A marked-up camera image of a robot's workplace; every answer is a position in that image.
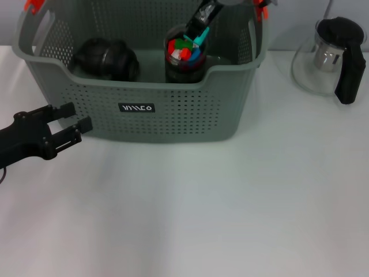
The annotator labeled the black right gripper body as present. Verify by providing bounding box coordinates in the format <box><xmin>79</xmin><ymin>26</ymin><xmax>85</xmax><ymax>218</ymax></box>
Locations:
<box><xmin>192</xmin><ymin>0</ymin><xmax>225</xmax><ymax>23</ymax></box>

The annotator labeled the black ceramic teapot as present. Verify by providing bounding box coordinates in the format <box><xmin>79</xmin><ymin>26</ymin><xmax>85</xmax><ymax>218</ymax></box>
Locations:
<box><xmin>71</xmin><ymin>37</ymin><xmax>116</xmax><ymax>80</ymax></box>

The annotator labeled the orange bin handle clip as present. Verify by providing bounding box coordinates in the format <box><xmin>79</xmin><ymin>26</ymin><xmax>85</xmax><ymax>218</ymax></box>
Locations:
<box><xmin>23</xmin><ymin>0</ymin><xmax>46</xmax><ymax>14</ymax></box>
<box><xmin>252</xmin><ymin>0</ymin><xmax>270</xmax><ymax>23</ymax></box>

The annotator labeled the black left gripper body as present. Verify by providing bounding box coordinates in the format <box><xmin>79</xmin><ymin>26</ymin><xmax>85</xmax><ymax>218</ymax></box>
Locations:
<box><xmin>0</xmin><ymin>111</ymin><xmax>58</xmax><ymax>169</ymax></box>

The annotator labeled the glass teacup with black holder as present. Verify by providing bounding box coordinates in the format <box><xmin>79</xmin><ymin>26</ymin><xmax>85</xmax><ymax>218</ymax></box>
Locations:
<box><xmin>100</xmin><ymin>40</ymin><xmax>141</xmax><ymax>83</ymax></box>
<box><xmin>163</xmin><ymin>24</ymin><xmax>209</xmax><ymax>72</ymax></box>
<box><xmin>164</xmin><ymin>57</ymin><xmax>207</xmax><ymax>83</ymax></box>
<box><xmin>165</xmin><ymin>74</ymin><xmax>206</xmax><ymax>85</ymax></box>

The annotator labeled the glass carafe with black handle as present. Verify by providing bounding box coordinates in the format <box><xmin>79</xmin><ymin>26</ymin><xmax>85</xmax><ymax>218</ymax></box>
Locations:
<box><xmin>291</xmin><ymin>16</ymin><xmax>367</xmax><ymax>105</ymax></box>

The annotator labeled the teal square toy plate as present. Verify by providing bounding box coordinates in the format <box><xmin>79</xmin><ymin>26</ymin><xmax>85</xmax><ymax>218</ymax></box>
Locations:
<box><xmin>183</xmin><ymin>27</ymin><xmax>210</xmax><ymax>47</ymax></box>

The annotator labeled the grey perforated storage bin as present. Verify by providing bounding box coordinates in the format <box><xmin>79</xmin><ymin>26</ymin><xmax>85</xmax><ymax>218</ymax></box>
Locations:
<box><xmin>11</xmin><ymin>0</ymin><xmax>269</xmax><ymax>144</ymax></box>

